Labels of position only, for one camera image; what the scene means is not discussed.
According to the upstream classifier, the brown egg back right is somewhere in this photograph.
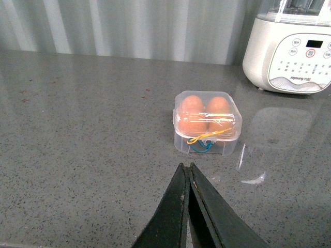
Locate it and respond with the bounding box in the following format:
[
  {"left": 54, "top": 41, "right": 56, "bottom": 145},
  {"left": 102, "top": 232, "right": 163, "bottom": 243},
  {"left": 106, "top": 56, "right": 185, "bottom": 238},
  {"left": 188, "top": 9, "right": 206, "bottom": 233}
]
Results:
[{"left": 205, "top": 97, "right": 230, "bottom": 114}]

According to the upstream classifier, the brown egg back left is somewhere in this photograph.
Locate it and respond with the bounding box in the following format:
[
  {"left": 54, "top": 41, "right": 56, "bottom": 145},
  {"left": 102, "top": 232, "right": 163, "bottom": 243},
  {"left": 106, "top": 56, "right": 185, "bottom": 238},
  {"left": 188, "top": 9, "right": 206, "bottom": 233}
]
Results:
[{"left": 179, "top": 95, "right": 204, "bottom": 113}]

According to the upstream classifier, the white Joyoung blender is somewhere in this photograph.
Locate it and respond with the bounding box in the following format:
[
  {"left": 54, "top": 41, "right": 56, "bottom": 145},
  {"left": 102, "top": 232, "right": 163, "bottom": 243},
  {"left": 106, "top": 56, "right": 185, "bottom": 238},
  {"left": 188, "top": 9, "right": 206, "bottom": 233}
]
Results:
[{"left": 243, "top": 1, "right": 330, "bottom": 95}]

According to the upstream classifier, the blue loop string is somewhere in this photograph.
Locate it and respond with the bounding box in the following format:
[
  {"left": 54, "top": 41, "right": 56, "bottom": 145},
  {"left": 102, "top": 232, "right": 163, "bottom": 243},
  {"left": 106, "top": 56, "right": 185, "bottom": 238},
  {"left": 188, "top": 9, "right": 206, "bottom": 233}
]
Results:
[{"left": 190, "top": 141, "right": 215, "bottom": 153}]

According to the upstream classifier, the brown egg front left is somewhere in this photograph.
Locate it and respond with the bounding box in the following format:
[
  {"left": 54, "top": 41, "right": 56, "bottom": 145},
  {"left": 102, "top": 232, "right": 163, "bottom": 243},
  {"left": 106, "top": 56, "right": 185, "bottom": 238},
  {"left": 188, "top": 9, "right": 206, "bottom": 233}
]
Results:
[{"left": 178, "top": 113, "right": 207, "bottom": 134}]

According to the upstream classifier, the clear plastic egg box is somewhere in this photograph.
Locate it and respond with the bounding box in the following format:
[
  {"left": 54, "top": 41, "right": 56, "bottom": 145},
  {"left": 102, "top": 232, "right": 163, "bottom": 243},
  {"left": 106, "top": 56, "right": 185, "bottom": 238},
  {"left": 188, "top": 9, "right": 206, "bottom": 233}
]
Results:
[{"left": 173, "top": 90, "right": 243, "bottom": 156}]

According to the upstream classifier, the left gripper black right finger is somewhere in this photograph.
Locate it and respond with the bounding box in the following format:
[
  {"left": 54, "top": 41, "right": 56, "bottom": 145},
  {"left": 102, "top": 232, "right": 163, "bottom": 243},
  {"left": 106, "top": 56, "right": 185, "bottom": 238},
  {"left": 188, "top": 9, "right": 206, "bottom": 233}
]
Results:
[{"left": 189, "top": 163, "right": 269, "bottom": 247}]

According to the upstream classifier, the brown egg carried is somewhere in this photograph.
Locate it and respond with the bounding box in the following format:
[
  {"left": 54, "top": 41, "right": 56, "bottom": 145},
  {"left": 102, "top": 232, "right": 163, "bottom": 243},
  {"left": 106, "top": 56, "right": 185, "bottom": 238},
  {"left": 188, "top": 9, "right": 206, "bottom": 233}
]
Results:
[{"left": 208, "top": 115, "right": 234, "bottom": 134}]

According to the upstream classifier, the brown egg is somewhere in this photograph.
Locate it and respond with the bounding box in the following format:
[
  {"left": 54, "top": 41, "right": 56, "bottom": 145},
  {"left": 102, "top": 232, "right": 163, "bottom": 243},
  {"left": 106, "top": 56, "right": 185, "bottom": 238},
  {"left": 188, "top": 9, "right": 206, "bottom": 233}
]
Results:
[
  {"left": 178, "top": 113, "right": 207, "bottom": 134},
  {"left": 179, "top": 95, "right": 204, "bottom": 113},
  {"left": 205, "top": 97, "right": 230, "bottom": 114}
]

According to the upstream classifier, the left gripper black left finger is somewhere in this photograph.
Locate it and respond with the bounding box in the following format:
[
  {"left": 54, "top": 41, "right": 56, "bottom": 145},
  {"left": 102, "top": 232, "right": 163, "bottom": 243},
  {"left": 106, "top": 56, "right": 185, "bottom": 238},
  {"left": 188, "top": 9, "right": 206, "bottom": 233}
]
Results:
[{"left": 132, "top": 163, "right": 190, "bottom": 247}]

